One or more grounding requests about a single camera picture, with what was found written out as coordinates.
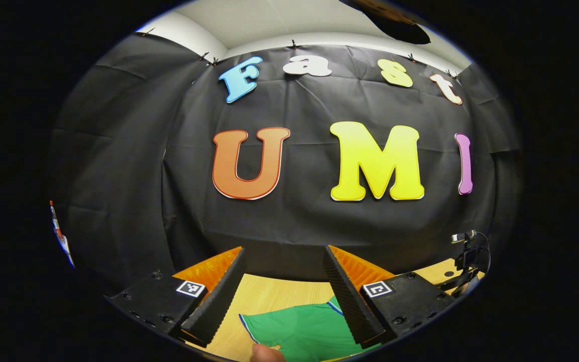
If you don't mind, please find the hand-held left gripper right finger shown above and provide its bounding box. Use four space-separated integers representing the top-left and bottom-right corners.
323 245 456 350

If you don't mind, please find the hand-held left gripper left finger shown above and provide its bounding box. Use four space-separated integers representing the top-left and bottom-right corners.
105 246 248 347

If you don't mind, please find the green T-shirt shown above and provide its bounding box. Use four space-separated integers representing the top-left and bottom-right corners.
238 296 381 362

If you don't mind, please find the black backdrop cloth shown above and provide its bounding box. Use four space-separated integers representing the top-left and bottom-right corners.
46 31 521 297

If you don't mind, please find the row of small backdrop clips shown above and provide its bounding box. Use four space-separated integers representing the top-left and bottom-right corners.
141 28 461 80

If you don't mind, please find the dark blurred object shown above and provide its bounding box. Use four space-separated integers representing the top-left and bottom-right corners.
339 0 432 46

